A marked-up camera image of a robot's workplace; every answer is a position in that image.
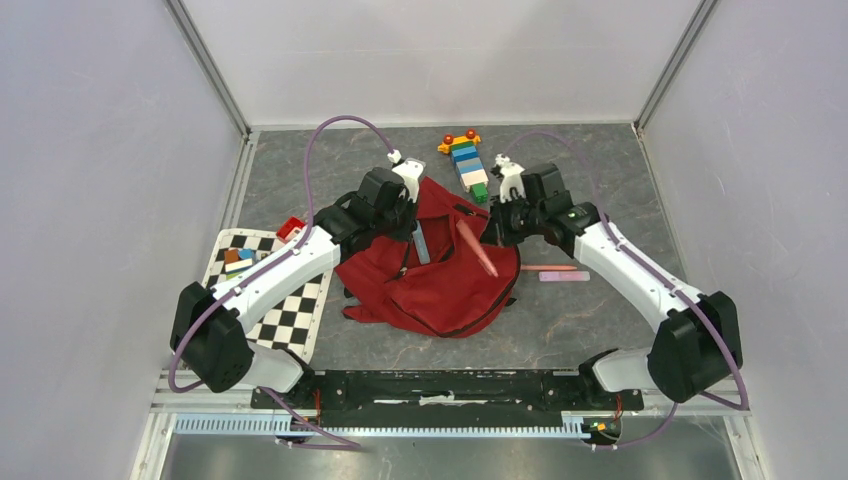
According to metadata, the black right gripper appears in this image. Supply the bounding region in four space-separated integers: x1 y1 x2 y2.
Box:
480 191 546 248

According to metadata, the light blue chalk stick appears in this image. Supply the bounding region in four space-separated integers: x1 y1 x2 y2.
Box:
412 221 431 265

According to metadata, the red student backpack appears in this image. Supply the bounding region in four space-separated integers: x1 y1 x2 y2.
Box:
335 178 521 338

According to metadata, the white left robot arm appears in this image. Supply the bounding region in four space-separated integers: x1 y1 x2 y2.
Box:
170 159 425 408

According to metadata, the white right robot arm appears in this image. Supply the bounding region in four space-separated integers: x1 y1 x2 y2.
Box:
481 155 748 410

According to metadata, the pink chalk stick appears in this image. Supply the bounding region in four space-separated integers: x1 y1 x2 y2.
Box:
538 270 591 282

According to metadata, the colourful toy block tower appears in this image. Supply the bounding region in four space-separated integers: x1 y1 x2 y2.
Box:
438 129 489 204

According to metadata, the black and white chessboard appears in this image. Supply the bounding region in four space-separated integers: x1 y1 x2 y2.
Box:
201 228 332 362

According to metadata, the colourful toy block train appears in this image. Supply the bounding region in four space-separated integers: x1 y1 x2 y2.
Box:
222 248 257 279

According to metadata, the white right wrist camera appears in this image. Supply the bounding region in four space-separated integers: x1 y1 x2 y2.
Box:
491 154 526 204

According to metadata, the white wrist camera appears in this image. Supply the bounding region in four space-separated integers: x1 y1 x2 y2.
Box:
491 154 526 204
387 149 426 203

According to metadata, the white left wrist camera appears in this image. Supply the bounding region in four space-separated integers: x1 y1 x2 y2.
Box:
387 149 426 203

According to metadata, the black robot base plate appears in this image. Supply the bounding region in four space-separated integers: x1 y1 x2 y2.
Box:
281 369 644 428

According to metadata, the aluminium toothed rail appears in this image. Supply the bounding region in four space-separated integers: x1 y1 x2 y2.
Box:
173 412 590 440

